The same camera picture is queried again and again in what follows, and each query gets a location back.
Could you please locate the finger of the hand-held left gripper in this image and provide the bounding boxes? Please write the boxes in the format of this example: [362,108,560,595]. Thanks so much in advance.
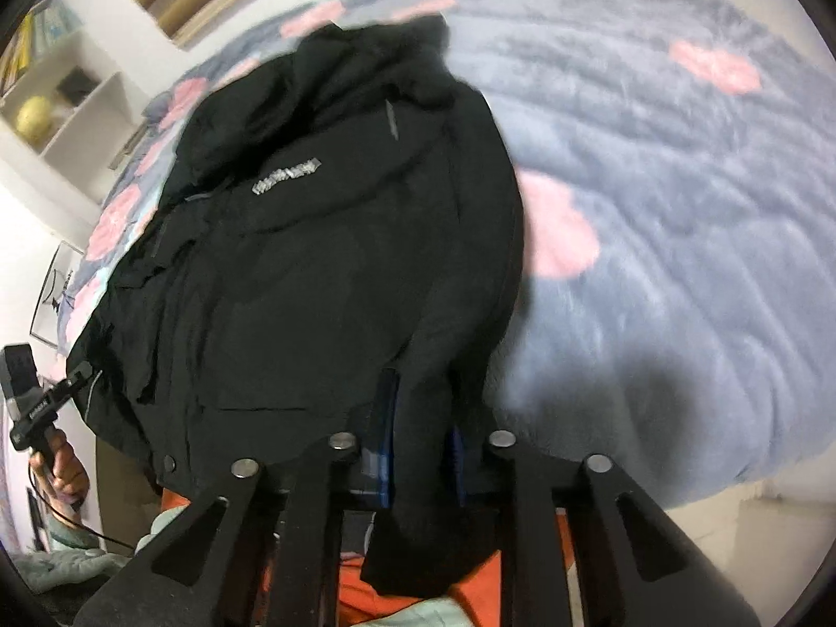
[64,361,97,399]

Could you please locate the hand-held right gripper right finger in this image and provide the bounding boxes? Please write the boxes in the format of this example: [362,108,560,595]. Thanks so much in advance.
[447,427,764,627]

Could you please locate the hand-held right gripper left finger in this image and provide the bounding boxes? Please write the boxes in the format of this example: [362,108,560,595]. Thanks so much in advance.
[72,366,401,627]

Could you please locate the black hooded jacket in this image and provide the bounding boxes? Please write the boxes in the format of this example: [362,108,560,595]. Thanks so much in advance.
[65,13,530,598]

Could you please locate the person's left hand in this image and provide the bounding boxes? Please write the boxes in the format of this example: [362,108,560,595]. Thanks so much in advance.
[29,432,91,507]

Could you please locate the orange clothing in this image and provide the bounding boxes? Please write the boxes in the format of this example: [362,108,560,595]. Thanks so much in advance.
[153,490,579,627]

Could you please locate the light green clothing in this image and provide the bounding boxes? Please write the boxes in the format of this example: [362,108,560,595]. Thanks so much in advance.
[16,513,174,592]

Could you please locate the yellow ball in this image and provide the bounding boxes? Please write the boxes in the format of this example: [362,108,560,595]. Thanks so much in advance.
[16,97,56,140]

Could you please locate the white bookshelf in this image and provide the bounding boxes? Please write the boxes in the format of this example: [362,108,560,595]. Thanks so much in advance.
[0,0,148,174]

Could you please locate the grey floral blanket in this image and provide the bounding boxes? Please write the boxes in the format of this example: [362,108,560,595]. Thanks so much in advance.
[59,0,836,510]

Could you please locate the row of books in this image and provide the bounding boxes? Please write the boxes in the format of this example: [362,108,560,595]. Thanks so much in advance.
[0,0,83,96]

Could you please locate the black cable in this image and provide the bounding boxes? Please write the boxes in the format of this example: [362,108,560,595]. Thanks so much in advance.
[26,457,140,553]

